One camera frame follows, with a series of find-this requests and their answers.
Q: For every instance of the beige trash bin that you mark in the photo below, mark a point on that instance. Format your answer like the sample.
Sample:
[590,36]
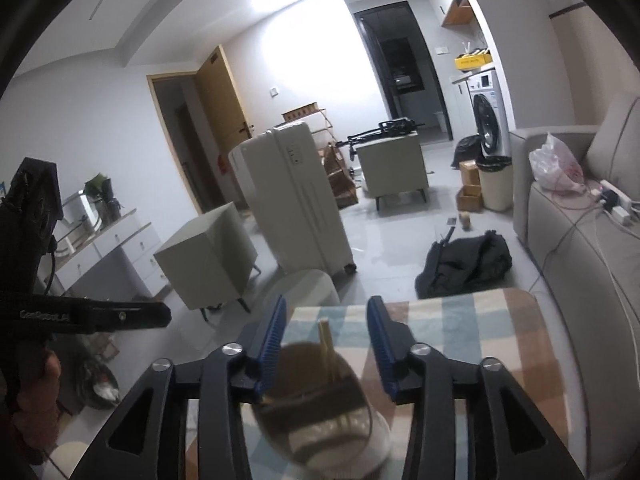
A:
[496,181]

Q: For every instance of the chopstick in holder right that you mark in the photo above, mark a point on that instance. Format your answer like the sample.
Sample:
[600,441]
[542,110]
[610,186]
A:
[326,344]

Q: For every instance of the white plastic bag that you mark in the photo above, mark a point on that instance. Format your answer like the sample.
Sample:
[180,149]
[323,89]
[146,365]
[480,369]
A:
[555,167]

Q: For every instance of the black glass door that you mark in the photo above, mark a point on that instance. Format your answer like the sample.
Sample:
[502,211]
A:
[405,69]

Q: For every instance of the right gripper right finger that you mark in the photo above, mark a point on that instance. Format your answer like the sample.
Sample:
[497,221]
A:
[508,437]

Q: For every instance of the wooden door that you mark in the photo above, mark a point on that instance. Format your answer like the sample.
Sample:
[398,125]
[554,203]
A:
[221,103]

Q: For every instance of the beige cabinet far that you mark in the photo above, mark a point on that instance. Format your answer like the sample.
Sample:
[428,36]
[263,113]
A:
[392,166]

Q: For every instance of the cardboard boxes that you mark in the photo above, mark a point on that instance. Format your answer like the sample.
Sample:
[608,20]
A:
[470,197]

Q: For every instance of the beige cabinet near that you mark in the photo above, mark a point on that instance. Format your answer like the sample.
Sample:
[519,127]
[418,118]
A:
[209,260]

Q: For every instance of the grey white utensil holder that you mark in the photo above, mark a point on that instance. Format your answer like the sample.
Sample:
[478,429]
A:
[316,416]

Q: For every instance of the washing machine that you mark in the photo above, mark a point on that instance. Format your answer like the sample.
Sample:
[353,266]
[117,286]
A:
[489,113]

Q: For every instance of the white power strip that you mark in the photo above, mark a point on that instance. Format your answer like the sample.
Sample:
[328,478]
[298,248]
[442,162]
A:
[617,204]

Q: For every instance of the grey sofa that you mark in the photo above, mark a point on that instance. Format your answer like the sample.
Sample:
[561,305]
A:
[590,263]

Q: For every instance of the checkered tablecloth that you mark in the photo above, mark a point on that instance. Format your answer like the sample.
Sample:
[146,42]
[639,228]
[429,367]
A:
[312,407]

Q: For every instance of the white drawer dresser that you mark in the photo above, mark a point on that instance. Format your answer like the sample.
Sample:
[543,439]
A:
[116,264]

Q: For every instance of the black bag on floor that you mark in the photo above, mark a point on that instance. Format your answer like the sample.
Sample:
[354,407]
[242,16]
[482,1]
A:
[464,265]

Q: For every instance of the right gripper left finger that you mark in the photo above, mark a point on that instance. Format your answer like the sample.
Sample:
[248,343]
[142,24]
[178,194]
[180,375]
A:
[145,437]

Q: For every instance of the black bowl on floor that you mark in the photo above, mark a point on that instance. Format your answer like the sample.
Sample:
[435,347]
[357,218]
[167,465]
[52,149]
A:
[97,386]

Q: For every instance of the beige cabinet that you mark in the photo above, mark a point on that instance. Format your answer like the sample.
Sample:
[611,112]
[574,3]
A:
[209,260]
[392,166]

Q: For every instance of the yellow crate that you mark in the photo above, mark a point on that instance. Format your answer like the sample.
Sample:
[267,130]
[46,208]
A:
[472,61]

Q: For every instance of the black tripod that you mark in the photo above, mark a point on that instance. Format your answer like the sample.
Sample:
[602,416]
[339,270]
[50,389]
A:
[393,128]

